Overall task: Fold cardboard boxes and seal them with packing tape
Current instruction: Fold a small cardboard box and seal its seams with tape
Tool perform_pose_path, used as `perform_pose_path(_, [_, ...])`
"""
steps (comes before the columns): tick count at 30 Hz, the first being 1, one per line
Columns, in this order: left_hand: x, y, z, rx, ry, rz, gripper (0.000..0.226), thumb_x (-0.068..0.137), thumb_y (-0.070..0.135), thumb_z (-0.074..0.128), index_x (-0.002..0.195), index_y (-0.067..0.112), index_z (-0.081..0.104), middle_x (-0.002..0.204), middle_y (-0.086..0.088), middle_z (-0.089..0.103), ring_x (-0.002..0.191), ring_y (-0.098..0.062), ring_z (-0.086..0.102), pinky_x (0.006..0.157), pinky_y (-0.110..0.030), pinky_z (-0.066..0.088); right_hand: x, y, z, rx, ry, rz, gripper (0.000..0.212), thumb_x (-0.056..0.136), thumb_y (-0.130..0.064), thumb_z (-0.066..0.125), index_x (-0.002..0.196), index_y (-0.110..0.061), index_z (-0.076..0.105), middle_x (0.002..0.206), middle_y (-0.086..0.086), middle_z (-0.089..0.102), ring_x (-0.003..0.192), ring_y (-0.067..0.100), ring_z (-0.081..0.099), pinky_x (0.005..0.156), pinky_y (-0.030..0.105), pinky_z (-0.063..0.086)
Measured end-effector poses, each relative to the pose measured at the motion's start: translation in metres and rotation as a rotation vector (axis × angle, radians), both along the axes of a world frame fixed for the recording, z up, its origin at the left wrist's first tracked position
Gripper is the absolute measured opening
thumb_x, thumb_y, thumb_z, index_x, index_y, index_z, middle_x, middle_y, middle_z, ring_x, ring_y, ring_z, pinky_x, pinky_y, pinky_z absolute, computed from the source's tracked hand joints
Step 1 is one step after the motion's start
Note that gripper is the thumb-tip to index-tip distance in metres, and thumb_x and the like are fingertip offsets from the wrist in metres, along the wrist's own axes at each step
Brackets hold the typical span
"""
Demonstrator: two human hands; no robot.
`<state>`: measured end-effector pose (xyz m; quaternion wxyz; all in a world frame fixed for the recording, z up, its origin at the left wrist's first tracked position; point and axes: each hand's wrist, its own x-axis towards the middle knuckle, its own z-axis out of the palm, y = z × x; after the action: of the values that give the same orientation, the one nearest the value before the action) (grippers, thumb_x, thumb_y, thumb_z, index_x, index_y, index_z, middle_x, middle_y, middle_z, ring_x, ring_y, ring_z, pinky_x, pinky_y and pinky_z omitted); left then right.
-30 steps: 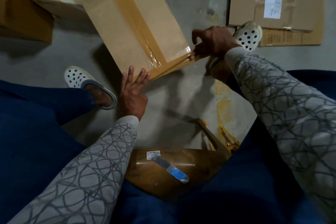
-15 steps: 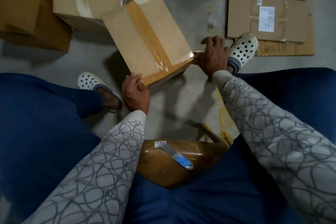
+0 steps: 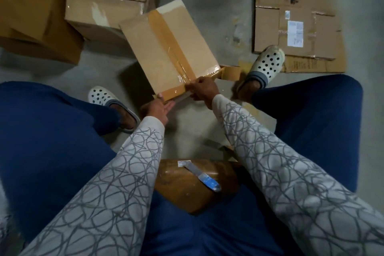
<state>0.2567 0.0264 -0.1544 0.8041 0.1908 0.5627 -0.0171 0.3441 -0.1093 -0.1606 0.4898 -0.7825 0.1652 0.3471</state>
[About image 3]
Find person's left white clog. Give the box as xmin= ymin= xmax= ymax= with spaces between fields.
xmin=88 ymin=85 xmax=142 ymax=134

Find cardboard box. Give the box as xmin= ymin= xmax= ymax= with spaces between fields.
xmin=119 ymin=0 xmax=222 ymax=99

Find brown packing tape roll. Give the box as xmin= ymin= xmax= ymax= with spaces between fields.
xmin=157 ymin=65 xmax=243 ymax=102

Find person's right hand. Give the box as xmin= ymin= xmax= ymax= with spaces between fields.
xmin=184 ymin=76 xmax=222 ymax=110

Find person's left forearm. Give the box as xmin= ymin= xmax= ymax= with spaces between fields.
xmin=18 ymin=115 xmax=166 ymax=256

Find person's right forearm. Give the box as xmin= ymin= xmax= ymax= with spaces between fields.
xmin=211 ymin=94 xmax=384 ymax=256

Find blue-handled cutter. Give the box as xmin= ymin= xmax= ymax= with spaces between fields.
xmin=182 ymin=160 xmax=223 ymax=193

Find person's right white clog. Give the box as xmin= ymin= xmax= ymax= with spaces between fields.
xmin=235 ymin=44 xmax=286 ymax=100

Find person's blue trousers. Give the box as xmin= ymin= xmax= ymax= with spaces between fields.
xmin=0 ymin=73 xmax=364 ymax=256

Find large black-label cardboard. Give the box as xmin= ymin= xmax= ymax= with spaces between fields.
xmin=0 ymin=0 xmax=85 ymax=66

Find brown plastic-wrapped stool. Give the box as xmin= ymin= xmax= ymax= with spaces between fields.
xmin=154 ymin=158 xmax=244 ymax=214

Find person's left hand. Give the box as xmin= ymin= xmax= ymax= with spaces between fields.
xmin=140 ymin=95 xmax=178 ymax=127

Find brown cardboard sheet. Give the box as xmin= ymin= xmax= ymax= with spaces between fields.
xmin=252 ymin=0 xmax=348 ymax=74

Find person's white clog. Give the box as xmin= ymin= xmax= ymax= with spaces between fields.
xmin=88 ymin=85 xmax=142 ymax=134
xmin=235 ymin=44 xmax=286 ymax=100

